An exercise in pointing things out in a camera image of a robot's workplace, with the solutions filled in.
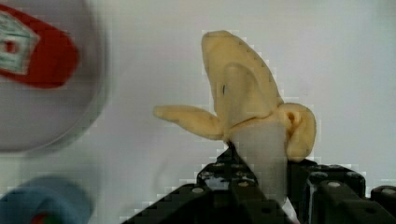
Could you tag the grey round plate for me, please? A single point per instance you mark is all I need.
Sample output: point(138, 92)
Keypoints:
point(33, 118)

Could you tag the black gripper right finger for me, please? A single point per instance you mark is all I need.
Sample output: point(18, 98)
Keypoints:
point(334, 194)

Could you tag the blue bowl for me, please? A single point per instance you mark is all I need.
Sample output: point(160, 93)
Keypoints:
point(46, 194)

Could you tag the red plush ketchup bottle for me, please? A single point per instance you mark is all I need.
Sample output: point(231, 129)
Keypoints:
point(35, 53)

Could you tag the yellow plush peeled banana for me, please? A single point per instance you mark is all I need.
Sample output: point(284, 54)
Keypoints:
point(249, 113)

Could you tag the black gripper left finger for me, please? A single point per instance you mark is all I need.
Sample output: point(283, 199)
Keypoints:
point(225, 192)

